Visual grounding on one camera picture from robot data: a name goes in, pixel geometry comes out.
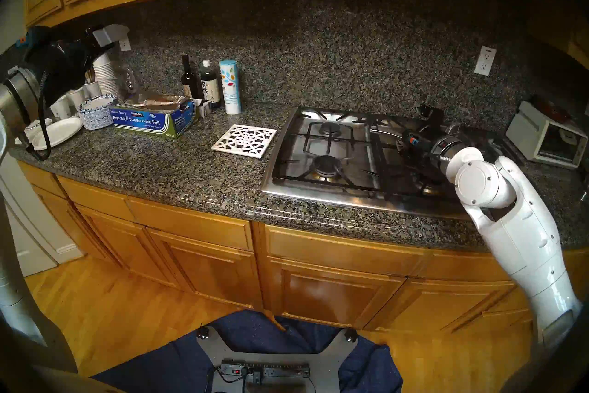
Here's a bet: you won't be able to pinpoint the dark wine bottle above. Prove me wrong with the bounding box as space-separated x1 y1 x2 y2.
181 55 199 99

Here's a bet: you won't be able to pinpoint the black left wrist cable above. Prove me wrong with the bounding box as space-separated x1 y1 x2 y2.
25 70 52 161

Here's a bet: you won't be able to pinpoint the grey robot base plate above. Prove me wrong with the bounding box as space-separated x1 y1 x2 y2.
197 325 358 393

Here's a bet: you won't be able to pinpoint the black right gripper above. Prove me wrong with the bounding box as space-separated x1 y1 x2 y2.
405 105 449 167

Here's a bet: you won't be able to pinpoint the white napkin stack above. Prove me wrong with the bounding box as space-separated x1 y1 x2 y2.
23 118 55 142

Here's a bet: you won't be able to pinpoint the wooden base cabinets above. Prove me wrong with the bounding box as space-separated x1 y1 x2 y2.
18 160 589 335

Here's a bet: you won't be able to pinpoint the red frying pan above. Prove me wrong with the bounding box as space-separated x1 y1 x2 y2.
529 95 573 123

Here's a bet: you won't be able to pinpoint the white paper cup stack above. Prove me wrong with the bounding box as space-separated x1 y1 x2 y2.
92 51 121 98

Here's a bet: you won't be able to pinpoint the white lattice trivet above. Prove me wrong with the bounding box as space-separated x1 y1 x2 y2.
212 124 277 160

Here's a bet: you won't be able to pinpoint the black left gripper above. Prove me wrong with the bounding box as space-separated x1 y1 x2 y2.
27 25 130 94

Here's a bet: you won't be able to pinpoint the blue patterned paper bowl stack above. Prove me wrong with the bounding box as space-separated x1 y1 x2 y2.
78 95 118 130

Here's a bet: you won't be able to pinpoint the stainless gas cooktop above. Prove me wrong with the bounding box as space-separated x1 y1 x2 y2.
261 107 530 220

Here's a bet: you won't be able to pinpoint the clear plastic bag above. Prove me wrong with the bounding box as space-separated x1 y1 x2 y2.
113 63 141 96

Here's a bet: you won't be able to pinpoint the blue moving blanket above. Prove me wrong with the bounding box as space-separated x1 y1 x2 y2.
92 310 403 393

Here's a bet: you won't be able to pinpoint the blue aluminium foil box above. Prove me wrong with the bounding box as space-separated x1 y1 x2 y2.
109 93 198 138

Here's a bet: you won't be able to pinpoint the grey power strip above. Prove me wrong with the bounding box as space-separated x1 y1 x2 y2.
221 362 310 380

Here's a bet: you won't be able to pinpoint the white paper plate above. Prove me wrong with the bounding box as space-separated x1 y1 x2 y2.
29 117 83 151

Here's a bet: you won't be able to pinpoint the white toaster oven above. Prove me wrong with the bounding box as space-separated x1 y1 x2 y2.
505 101 589 168

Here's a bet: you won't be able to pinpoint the white salt canister blue lid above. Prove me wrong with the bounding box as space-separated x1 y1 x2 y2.
219 59 242 115

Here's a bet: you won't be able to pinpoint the soy sauce bottle white cap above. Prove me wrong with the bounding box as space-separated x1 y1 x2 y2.
199 60 221 109

